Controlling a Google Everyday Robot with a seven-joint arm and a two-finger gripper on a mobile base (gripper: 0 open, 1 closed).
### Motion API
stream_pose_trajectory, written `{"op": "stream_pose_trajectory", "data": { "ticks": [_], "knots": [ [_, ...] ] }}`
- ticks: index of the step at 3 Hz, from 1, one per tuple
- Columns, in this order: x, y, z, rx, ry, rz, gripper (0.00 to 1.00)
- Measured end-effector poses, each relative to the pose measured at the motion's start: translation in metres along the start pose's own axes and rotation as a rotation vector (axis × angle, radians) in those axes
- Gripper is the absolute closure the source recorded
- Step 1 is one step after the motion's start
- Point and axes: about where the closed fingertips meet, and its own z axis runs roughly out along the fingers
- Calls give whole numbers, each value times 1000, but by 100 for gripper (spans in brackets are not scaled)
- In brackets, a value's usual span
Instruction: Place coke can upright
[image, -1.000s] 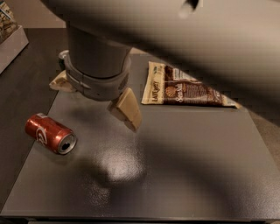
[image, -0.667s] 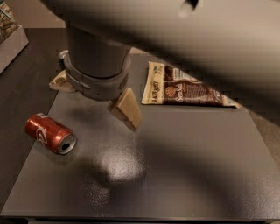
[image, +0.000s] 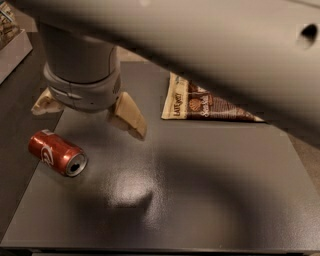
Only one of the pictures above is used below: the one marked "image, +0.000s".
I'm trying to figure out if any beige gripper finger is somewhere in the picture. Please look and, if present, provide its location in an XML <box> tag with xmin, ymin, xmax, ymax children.
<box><xmin>31</xmin><ymin>88</ymin><xmax>64</xmax><ymax>116</ymax></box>
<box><xmin>107</xmin><ymin>92</ymin><xmax>147</xmax><ymax>140</ymax></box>

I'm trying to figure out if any red coke can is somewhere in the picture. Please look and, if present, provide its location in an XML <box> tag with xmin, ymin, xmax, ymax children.
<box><xmin>28</xmin><ymin>129</ymin><xmax>88</xmax><ymax>177</ymax></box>

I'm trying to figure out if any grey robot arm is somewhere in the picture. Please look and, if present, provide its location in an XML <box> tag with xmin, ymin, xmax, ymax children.
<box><xmin>8</xmin><ymin>0</ymin><xmax>320</xmax><ymax>146</ymax></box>

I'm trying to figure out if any brown chip bag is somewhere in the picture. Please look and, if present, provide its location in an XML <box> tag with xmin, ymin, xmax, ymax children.
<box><xmin>161</xmin><ymin>73</ymin><xmax>263</xmax><ymax>122</ymax></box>

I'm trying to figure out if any white box with snacks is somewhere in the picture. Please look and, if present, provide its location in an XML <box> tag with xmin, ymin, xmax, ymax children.
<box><xmin>0</xmin><ymin>0</ymin><xmax>33</xmax><ymax>84</ymax></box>

